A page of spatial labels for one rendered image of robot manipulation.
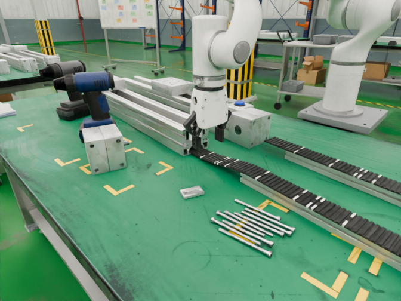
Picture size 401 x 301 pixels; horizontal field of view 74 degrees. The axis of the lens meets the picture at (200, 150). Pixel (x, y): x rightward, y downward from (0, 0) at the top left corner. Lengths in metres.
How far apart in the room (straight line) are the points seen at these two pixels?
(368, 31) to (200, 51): 0.65
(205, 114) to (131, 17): 6.03
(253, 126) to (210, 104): 0.20
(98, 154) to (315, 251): 0.54
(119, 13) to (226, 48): 6.30
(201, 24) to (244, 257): 0.49
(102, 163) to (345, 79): 0.91
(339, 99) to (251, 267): 0.85
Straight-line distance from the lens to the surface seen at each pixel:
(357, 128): 1.12
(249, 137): 0.84
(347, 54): 1.16
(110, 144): 0.72
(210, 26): 0.65
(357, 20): 1.15
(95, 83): 0.90
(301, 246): 0.54
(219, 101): 0.70
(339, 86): 1.18
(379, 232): 0.57
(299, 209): 0.60
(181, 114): 0.88
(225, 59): 0.60
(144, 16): 6.46
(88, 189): 0.70
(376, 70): 5.60
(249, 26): 0.62
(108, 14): 7.05
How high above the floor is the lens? 1.15
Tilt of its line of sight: 26 degrees down
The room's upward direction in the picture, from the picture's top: straight up
